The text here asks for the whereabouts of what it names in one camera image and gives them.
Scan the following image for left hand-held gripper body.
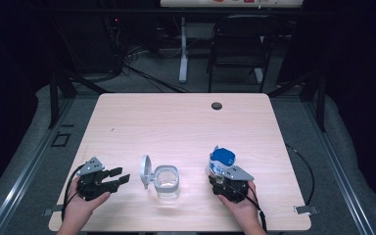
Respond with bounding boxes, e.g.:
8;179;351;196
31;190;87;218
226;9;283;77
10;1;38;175
76;157;118;202

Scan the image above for right hand-held gripper cable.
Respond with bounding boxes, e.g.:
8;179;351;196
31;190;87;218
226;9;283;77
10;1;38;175
228;182;269;233

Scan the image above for person's left hand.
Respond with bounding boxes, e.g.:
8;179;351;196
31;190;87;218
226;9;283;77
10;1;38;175
62;177;112;228

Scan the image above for black folding chair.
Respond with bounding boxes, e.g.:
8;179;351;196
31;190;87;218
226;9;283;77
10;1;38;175
206;13;283;93

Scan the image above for black metal stand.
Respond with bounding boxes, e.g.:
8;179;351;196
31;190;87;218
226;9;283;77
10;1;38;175
48;70;116;129
267;70;327;133

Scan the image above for dark equipment cabinet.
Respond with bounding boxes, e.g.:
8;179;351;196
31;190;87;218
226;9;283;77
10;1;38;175
55;13;125;74

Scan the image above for left hand-held gripper cable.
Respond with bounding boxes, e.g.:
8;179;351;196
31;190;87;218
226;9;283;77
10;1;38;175
61;163;88;221

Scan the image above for person's right hand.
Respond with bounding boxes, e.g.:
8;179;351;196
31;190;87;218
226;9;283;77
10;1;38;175
216;181;264;226

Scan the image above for thin black cable beside table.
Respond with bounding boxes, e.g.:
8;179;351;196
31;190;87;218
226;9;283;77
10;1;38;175
285;143;315;207

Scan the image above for hand-held gripper cable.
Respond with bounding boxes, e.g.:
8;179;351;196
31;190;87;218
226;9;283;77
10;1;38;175
61;163;88;221
228;182;269;233

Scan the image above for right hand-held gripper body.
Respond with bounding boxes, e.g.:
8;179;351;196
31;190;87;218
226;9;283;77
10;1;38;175
211;164;256;204

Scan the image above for aluminium floor rail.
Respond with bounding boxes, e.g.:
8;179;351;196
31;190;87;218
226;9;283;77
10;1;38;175
0;97;76;235
302;97;376;235

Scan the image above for black floor cable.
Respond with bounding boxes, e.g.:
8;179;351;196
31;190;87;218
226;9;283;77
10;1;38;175
122;63;190;94

